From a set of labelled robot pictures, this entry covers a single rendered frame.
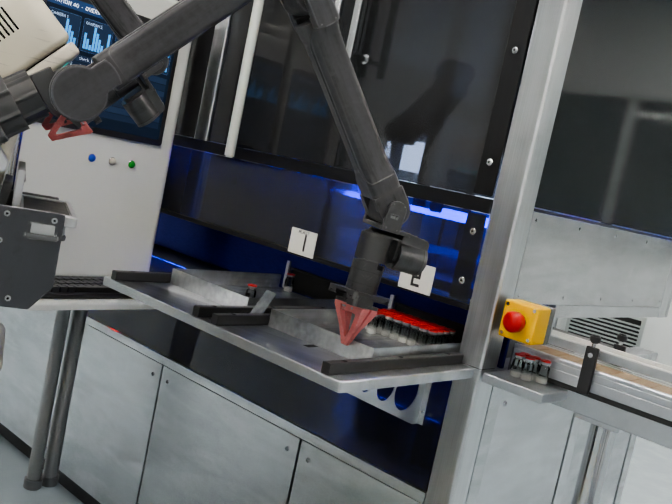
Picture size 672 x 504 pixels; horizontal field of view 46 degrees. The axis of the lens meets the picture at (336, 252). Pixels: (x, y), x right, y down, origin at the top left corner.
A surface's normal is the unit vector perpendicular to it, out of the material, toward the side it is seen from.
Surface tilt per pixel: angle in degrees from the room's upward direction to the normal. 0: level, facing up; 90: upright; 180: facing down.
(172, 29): 90
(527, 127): 90
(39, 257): 90
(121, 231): 90
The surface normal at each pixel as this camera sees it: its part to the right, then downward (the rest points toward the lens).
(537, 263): 0.72, 0.22
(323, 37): 0.40, 0.40
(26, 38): 0.37, 0.17
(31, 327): -0.65, -0.06
